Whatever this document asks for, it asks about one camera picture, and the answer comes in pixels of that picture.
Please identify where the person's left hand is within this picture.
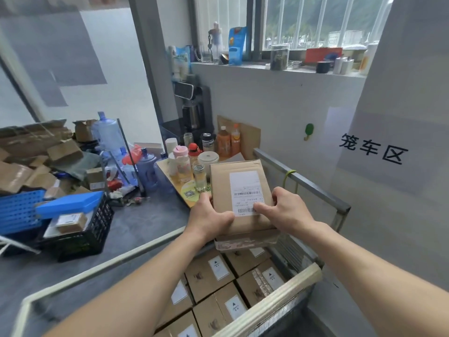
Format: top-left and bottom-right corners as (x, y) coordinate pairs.
(188, 192), (236, 244)

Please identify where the person's right hand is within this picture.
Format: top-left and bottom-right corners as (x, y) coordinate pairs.
(253, 186), (327, 238)

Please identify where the metal wire cage cart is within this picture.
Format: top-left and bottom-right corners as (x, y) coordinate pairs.
(10, 147), (351, 337)

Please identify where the small parcel white label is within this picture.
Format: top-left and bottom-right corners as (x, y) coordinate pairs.
(210, 159), (281, 251)

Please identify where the person's left forearm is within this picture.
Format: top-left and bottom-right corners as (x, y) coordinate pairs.
(43, 227), (211, 337)

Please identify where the person's right forearm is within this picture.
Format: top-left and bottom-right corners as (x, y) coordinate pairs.
(305, 222), (449, 337)

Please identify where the heap of cartons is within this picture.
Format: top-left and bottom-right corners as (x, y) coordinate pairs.
(0, 119), (106, 199)

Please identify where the yellow-green round sticker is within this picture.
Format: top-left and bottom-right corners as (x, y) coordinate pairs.
(181, 180), (213, 201)

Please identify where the clear glass jar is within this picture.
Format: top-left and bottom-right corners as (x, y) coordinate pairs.
(193, 163), (207, 192)

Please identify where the white lid drink cup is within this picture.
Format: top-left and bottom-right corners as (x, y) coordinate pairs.
(197, 151), (220, 179)

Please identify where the pink lid clear tumbler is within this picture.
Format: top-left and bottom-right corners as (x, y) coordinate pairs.
(173, 145), (194, 183)

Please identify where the blue water jug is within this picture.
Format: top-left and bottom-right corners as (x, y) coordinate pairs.
(136, 147), (159, 192)
(154, 152), (176, 193)

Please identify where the white plastic cup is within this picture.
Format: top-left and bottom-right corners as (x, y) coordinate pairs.
(167, 152), (180, 176)

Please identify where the small yellow table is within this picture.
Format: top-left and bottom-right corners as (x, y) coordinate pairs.
(156, 157), (215, 209)

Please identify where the red lid bottle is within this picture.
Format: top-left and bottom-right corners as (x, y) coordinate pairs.
(188, 143), (203, 165)

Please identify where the brown tea bottle white cap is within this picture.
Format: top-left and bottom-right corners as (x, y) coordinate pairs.
(216, 126), (232, 161)

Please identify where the orange drink bottle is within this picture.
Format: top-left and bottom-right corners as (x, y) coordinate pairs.
(230, 123), (242, 157)

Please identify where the heap of mixed rubbish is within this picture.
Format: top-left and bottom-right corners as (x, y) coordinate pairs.
(105, 178), (152, 207)

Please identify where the red plastic object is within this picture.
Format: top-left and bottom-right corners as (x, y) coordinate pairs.
(122, 144), (143, 165)

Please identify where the upright brown carton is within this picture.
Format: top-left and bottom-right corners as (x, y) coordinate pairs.
(86, 167), (106, 192)

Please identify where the black plastic crate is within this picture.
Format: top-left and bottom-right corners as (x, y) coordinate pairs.
(0, 227), (46, 256)
(42, 194), (115, 263)

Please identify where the large pale blue jug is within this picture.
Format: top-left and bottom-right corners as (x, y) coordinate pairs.
(92, 111), (127, 151)

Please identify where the small brown carton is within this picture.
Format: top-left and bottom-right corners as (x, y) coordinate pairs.
(56, 212), (88, 233)

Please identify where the blue plastic box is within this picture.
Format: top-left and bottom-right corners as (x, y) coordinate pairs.
(35, 191), (104, 220)

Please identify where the white small bottle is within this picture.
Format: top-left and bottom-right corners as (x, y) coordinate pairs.
(332, 56), (355, 75)

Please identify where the dark lid glass jar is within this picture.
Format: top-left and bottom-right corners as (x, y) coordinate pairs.
(270, 44), (291, 71)

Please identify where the pale blue plastic bag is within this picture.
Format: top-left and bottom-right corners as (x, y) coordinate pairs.
(168, 45), (192, 81)

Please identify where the clear glass kettle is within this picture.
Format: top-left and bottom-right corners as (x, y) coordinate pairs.
(193, 42), (214, 64)

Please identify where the cream tall bottle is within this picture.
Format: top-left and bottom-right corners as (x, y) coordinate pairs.
(359, 42), (379, 76)

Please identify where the blue detergent bottle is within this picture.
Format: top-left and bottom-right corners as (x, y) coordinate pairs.
(228, 27), (248, 66)

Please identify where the blue perforated plastic crate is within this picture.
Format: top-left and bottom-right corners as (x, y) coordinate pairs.
(0, 189), (46, 235)

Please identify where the aluminium-framed window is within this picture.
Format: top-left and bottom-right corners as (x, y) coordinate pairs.
(193, 0), (393, 53)

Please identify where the yellow-green rope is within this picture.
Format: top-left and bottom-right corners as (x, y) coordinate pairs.
(283, 169), (299, 193)

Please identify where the wall sign with black characters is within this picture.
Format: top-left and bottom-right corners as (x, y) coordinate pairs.
(324, 108), (439, 193)

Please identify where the clear bottle with strap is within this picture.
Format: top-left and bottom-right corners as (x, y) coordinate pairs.
(208, 21), (224, 64)

